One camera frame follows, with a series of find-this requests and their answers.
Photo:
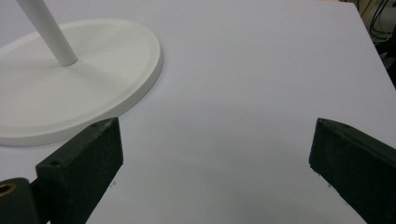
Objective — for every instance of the white round lamp stand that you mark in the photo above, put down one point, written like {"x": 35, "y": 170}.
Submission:
{"x": 77, "y": 90}

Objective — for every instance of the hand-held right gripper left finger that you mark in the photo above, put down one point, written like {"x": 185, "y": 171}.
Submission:
{"x": 79, "y": 168}

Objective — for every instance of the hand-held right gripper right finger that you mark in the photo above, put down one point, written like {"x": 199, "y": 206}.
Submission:
{"x": 355, "y": 165}

